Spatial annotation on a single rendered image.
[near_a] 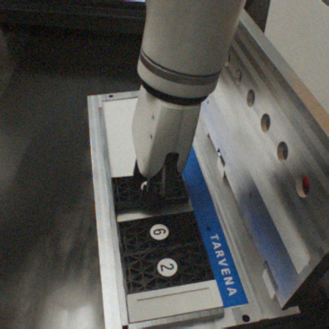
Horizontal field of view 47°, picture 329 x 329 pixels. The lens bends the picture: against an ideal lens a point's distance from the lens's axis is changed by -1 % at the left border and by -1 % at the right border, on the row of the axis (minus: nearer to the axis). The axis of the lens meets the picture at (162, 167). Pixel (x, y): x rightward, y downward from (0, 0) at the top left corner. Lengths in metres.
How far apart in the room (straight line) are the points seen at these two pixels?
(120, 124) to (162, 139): 0.25
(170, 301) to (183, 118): 0.19
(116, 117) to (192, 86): 0.30
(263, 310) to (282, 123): 0.20
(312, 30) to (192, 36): 0.36
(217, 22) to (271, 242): 0.23
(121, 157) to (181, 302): 0.25
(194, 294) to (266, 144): 0.18
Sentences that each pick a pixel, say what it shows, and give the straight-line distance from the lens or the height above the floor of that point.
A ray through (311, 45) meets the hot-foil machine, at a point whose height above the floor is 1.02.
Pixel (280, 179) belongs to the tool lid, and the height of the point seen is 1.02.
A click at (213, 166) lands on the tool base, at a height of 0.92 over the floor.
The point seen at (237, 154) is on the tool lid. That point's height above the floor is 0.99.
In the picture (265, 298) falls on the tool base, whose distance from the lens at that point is 0.45.
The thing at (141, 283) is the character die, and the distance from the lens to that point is 0.44.
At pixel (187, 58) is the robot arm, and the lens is 0.35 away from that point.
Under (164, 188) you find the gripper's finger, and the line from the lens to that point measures 0.41.
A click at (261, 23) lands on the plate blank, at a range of 0.88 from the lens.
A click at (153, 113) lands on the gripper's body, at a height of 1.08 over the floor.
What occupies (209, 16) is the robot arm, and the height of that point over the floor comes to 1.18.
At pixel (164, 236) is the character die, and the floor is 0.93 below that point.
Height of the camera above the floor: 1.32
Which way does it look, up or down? 45 degrees down
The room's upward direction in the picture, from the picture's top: straight up
